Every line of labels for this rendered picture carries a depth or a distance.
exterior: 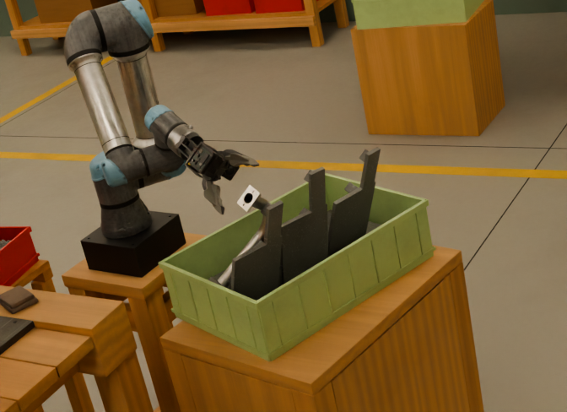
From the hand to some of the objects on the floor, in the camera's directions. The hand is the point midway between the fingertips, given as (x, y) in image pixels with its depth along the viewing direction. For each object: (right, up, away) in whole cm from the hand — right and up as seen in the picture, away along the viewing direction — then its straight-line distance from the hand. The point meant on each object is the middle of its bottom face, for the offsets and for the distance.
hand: (242, 191), depth 257 cm
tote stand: (+33, -98, +60) cm, 120 cm away
